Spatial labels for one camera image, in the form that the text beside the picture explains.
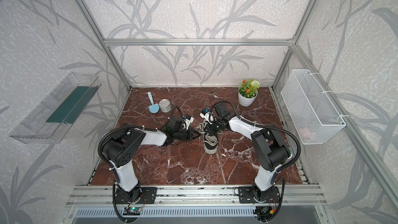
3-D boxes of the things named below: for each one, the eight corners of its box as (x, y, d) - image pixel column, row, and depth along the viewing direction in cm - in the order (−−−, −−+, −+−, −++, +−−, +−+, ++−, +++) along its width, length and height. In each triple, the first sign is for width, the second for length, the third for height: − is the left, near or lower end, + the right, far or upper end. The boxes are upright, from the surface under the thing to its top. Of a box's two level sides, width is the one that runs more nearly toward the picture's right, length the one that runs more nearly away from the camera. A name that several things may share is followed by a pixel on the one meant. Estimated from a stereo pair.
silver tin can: (159, 112, 108) (157, 107, 103) (161, 104, 113) (159, 98, 108) (170, 112, 108) (168, 107, 103) (171, 104, 113) (170, 98, 108)
